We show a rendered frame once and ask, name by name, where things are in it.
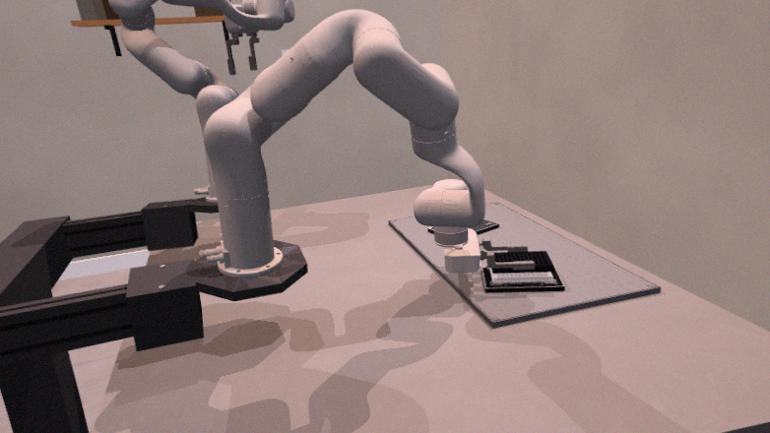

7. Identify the black rectangular frame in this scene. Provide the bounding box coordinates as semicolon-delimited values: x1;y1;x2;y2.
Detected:
481;265;565;293

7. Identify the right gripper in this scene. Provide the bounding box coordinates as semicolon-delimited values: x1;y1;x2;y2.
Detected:
434;229;535;273

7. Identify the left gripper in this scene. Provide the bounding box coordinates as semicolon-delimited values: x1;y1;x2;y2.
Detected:
224;0;260;75

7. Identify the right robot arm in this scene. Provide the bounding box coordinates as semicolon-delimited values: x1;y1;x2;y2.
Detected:
200;10;485;278

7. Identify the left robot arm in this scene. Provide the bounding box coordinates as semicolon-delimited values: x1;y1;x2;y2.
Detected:
108;0;295;203

